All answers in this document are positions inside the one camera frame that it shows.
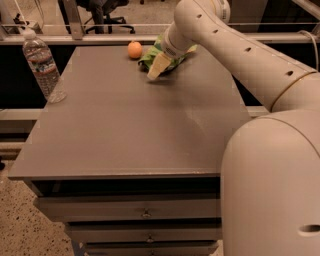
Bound clear plastic water bottle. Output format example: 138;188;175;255
22;28;67;103

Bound green rice chip bag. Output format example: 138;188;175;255
138;34;197;71

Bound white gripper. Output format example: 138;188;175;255
147;25;193;80

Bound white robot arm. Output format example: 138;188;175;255
148;0;320;256

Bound seated person legs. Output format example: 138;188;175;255
58;0;106;35

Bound grey drawer cabinet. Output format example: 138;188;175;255
9;46;249;256

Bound orange fruit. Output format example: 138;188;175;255
127;41;143;59

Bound black office chair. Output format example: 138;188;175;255
76;0;136;35

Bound white cable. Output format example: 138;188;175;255
298;29;320;73

